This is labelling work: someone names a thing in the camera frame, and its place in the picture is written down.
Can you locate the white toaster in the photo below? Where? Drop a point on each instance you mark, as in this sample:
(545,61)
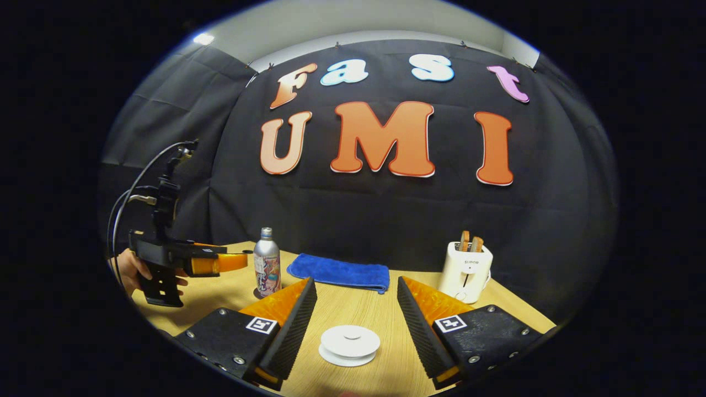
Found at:
(463,273)

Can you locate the white teacup lid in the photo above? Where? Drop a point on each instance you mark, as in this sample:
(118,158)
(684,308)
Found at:
(350,337)

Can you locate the silver water bottle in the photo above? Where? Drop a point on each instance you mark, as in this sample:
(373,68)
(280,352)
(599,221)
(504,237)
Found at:
(267,264)

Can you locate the blue towel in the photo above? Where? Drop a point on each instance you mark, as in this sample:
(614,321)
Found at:
(342,271)

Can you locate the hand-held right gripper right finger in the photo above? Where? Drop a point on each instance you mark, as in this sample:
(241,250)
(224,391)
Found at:
(422,336)

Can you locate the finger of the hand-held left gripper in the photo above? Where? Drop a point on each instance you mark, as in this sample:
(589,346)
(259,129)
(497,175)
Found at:
(212,249)
(212,264)

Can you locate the ceiling light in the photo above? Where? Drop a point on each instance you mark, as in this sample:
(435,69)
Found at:
(203,38)

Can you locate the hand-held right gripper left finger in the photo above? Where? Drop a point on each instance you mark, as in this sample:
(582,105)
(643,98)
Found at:
(289,336)

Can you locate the white teacup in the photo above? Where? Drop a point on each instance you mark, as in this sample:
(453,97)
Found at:
(345,361)

